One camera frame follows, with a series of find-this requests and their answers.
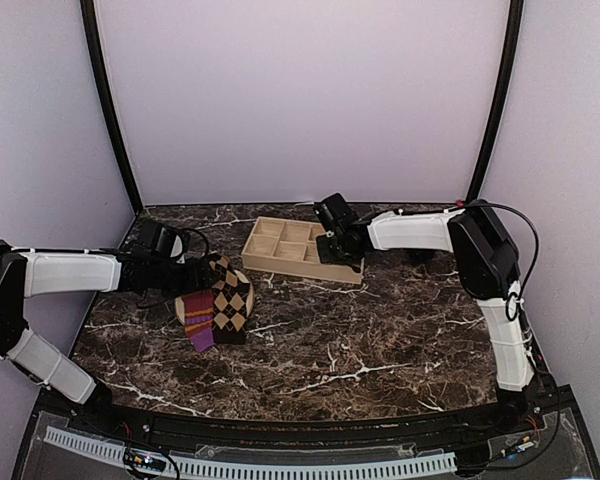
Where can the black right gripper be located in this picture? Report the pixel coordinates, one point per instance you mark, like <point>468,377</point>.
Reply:
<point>326,254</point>

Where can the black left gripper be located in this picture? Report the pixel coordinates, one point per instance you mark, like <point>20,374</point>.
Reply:
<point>197,279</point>

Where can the brown beige argyle sock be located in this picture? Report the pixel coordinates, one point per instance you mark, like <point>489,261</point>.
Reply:
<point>221,262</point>

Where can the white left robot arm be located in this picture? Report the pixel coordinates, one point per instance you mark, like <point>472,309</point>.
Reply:
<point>30,277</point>

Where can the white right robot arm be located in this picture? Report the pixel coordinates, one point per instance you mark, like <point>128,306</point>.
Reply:
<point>487,261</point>

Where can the purple maroon striped sock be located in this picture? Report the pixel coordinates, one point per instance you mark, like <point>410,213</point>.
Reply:
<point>198,319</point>

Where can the round beige plate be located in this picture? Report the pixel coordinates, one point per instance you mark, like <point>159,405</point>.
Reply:
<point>233,301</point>

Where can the wooden compartment tray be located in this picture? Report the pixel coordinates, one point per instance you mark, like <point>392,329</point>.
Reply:
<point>288,247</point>

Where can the black front rail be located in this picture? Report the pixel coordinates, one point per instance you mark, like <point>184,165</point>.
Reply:
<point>476,424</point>

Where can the white slotted cable duct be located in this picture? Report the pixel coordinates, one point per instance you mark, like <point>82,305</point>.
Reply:
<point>215,462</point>

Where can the black left frame post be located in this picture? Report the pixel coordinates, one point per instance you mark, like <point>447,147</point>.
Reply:
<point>108,109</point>

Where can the black frame post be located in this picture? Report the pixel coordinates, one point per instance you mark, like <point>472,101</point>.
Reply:
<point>108,109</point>
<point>501,88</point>

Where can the black right frame post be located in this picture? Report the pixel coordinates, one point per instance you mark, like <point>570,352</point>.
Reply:
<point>501,88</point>

